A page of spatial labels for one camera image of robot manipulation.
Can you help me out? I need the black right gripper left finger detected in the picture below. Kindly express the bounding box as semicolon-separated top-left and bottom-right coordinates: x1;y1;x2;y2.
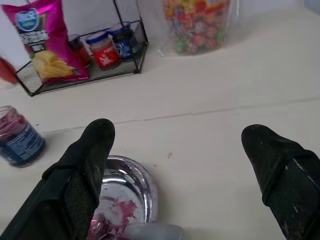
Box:
0;118;116;240

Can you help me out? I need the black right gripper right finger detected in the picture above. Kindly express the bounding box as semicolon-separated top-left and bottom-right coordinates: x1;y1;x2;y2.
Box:
241;124;320;240

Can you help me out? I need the open blue label jam jar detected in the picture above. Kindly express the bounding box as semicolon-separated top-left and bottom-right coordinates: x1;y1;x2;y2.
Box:
0;105;47;168

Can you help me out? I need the dark red jar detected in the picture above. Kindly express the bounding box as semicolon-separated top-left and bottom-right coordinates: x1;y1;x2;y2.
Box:
66;33;93;69

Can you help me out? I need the round steel plate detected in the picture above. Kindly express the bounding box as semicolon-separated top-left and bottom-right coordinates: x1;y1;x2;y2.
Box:
89;154;160;240

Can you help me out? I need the red label jar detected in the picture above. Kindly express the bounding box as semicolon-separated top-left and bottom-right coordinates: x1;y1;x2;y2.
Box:
85;31;121;70

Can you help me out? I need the red object in glass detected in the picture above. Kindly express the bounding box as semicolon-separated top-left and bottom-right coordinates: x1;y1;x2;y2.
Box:
0;56;19;85

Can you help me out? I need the closed blue label jar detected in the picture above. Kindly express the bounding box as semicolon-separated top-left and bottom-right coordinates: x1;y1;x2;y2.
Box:
107;21;141;61

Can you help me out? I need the pink potato chips bag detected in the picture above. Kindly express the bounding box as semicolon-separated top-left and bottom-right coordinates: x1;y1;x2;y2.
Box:
1;0;90;83

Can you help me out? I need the candy jar orange lid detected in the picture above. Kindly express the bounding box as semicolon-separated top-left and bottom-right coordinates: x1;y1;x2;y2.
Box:
162;0;232;55

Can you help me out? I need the black wire rack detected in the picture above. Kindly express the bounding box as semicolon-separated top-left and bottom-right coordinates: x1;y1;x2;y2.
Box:
15;0;149;98

